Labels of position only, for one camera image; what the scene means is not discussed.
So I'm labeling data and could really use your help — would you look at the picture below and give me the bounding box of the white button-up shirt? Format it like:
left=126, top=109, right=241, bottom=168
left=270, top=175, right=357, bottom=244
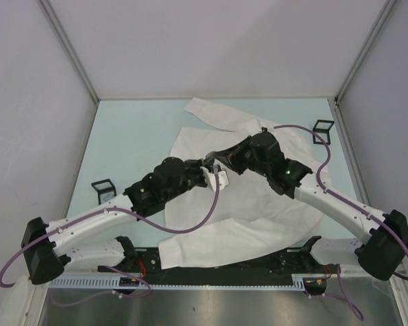
left=158, top=98, right=324, bottom=255

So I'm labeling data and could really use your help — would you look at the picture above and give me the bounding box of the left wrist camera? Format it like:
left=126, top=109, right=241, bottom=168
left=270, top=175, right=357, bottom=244
left=201, top=165, right=229, bottom=192

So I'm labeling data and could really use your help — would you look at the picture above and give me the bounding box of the white slotted cable duct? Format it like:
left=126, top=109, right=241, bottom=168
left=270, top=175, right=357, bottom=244
left=49, top=274, right=305, bottom=291

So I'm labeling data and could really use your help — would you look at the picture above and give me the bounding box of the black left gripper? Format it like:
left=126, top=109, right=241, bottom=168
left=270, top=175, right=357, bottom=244
left=163, top=158, right=214, bottom=202

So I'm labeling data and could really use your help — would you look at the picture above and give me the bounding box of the aluminium frame rail left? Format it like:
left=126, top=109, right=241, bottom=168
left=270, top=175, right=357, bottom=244
left=35, top=0, right=99, bottom=103

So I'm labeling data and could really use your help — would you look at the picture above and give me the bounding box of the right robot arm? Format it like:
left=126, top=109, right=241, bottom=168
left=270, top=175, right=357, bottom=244
left=208, top=130, right=408, bottom=280

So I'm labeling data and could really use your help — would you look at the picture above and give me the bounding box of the aluminium frame rail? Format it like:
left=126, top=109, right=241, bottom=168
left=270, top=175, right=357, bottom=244
left=333, top=0, right=398, bottom=103
left=35, top=0, right=99, bottom=103

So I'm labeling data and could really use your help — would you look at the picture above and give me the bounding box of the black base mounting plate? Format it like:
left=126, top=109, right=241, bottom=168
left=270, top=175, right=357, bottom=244
left=97, top=246, right=341, bottom=278

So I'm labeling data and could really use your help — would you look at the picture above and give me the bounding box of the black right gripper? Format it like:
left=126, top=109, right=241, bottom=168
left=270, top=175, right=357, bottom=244
left=213, top=139, right=269, bottom=178

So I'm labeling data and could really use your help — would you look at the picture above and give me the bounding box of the black display box left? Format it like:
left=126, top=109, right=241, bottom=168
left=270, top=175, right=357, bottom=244
left=91, top=179, right=117, bottom=204

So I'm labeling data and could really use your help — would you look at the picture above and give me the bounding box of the aluminium frame rail right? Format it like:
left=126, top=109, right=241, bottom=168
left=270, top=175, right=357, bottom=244
left=333, top=0, right=398, bottom=103

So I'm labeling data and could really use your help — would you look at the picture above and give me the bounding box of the black display box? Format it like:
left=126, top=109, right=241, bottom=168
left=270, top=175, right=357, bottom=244
left=91, top=179, right=117, bottom=204
left=313, top=119, right=335, bottom=145

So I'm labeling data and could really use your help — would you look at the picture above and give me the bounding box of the black display box right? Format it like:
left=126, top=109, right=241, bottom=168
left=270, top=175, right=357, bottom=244
left=313, top=119, right=335, bottom=145

